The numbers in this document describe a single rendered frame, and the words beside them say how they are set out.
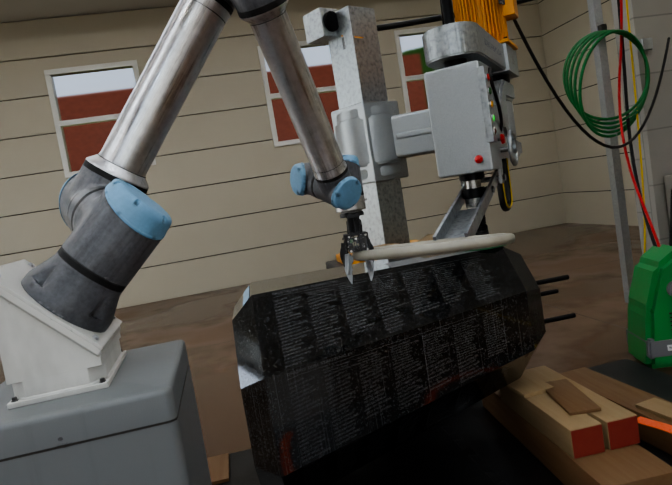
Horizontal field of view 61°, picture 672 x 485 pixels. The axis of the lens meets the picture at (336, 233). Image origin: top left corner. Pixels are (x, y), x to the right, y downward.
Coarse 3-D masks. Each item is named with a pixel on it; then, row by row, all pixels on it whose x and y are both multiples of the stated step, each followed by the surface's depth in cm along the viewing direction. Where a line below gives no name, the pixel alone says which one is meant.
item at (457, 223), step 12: (492, 180) 235; (504, 180) 243; (492, 192) 231; (456, 204) 222; (480, 204) 211; (456, 216) 219; (468, 216) 216; (480, 216) 208; (444, 228) 204; (456, 228) 207; (468, 228) 192
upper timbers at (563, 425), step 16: (544, 368) 243; (576, 384) 221; (512, 400) 229; (528, 400) 214; (544, 400) 211; (592, 400) 205; (608, 400) 203; (528, 416) 216; (544, 416) 202; (560, 416) 197; (576, 416) 195; (592, 416) 195; (608, 416) 191; (624, 416) 189; (544, 432) 205; (560, 432) 192; (576, 432) 186; (592, 432) 187; (608, 432) 188; (624, 432) 188; (576, 448) 186; (592, 448) 187; (608, 448) 189
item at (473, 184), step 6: (474, 180) 226; (480, 180) 228; (468, 186) 227; (474, 186) 226; (480, 186) 227; (486, 186) 231; (462, 192) 230; (468, 192) 226; (474, 192) 225; (480, 192) 225; (468, 198) 227; (474, 198) 226; (480, 198) 226; (468, 204) 228; (474, 204) 226
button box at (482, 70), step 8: (480, 72) 211; (480, 80) 212; (480, 88) 212; (480, 96) 213; (488, 96) 213; (488, 104) 212; (488, 112) 212; (488, 120) 212; (488, 128) 213; (488, 136) 213; (496, 136) 218
